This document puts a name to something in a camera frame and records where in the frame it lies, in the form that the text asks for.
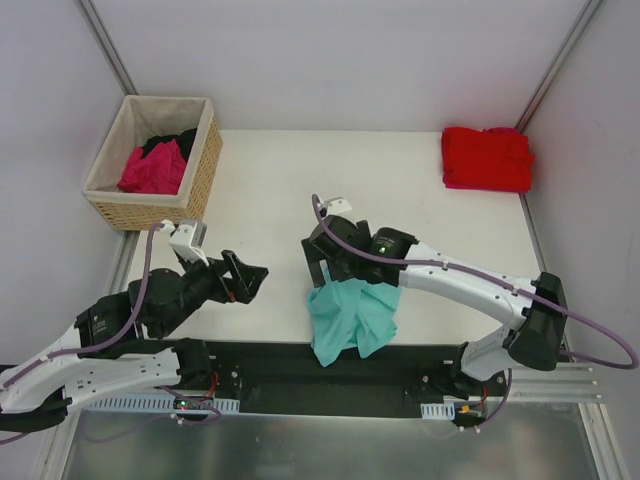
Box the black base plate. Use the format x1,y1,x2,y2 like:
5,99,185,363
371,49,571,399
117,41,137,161
164,338,516,416

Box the aluminium rail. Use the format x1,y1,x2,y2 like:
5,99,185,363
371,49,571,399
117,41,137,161
509,363,604,404

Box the red t shirt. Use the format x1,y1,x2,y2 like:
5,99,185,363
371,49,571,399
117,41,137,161
440,126,536,194

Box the grey cable duct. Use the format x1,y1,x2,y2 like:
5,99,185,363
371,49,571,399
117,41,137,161
420,402,456,421
86,393,240,415

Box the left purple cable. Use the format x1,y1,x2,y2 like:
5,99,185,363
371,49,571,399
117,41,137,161
0,222,224,446

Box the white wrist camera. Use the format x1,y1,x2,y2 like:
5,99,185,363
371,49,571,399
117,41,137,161
160,219,209,266
319,197,353,218

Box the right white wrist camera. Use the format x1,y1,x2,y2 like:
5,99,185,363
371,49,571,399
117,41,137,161
319,197,353,218

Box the wicker laundry basket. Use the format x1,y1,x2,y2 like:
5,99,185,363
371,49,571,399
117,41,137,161
83,95,223,231

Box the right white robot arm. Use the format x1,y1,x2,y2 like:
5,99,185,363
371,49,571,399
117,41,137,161
301,215,566,399

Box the black t shirt in basket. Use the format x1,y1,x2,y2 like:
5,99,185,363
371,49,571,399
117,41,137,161
142,128,197,161

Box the pink t shirt in basket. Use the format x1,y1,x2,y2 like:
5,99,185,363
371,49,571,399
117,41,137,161
117,140,187,195

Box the right grey cable duct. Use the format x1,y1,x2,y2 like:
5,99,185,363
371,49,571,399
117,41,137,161
420,402,456,421

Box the left aluminium frame post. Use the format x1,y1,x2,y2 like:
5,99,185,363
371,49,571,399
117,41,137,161
74,0,138,95

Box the aluminium frame post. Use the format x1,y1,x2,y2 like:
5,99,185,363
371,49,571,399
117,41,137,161
74,0,138,95
514,0,606,134

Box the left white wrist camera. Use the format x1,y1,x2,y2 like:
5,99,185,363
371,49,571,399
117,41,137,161
160,219,209,266

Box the left grey cable duct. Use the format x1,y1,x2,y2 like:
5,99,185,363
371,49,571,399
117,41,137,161
86,393,240,415

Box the teal t shirt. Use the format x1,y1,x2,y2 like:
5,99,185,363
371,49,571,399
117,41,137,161
307,270,401,367

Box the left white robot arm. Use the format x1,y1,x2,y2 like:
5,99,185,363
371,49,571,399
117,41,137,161
1,250,269,435

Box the right aluminium frame post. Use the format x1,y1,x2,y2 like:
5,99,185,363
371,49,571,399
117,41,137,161
514,0,606,134

